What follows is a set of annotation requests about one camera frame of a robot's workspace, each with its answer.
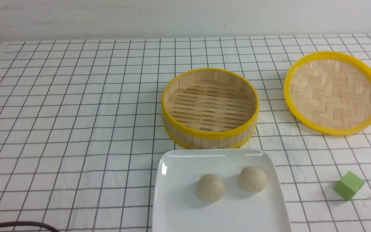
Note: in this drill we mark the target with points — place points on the white steamed bun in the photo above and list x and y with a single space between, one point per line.
252 179
210 188

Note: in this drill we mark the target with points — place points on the white square ceramic plate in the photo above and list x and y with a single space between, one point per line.
177 207

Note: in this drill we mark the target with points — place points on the bamboo steamer basket yellow rim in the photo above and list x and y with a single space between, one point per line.
210 108

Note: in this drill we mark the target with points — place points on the white grid-patterned tablecloth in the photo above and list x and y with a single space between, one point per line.
81 130

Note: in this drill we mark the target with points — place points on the bamboo steamer lid yellow rim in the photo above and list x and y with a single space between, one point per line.
330 92

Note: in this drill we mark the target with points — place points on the green foam cube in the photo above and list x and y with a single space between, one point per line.
348 185

